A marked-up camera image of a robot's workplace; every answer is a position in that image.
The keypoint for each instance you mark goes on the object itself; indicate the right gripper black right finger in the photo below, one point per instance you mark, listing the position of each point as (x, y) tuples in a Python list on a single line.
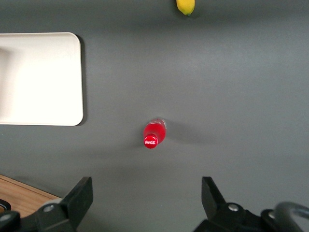
[(213, 203)]

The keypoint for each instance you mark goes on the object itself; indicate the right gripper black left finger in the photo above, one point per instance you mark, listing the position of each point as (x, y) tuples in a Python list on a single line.
[(77, 200)]

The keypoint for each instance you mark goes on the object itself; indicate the yellow lemon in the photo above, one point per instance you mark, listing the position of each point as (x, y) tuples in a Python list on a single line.
[(185, 6)]

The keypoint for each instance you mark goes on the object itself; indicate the white rectangular tray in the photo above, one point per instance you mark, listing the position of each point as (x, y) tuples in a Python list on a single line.
[(41, 79)]

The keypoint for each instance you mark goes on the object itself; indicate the light wooden board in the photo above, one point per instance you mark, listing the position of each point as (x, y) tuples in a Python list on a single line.
[(24, 195)]

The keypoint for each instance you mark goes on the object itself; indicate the red coke bottle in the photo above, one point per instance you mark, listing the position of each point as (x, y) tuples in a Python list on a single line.
[(155, 133)]

